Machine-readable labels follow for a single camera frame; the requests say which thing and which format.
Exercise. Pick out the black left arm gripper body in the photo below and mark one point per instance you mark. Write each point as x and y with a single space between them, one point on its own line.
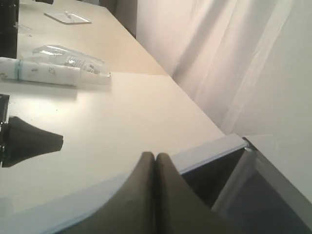
4 130

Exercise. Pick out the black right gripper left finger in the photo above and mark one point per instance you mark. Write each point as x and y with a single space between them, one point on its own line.
130 209

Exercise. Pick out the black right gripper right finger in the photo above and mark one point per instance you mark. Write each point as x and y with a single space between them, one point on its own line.
178 210

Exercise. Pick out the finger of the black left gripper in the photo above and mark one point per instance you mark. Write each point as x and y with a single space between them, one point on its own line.
23 141

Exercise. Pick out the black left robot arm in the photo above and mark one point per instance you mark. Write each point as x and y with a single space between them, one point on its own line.
8 48

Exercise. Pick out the white microwave oven body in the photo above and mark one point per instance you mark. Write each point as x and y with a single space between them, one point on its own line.
270 189

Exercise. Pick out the clear plastic bag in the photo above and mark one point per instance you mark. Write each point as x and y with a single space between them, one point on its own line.
59 55

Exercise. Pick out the clear plastic lid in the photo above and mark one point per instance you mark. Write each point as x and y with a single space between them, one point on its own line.
66 17

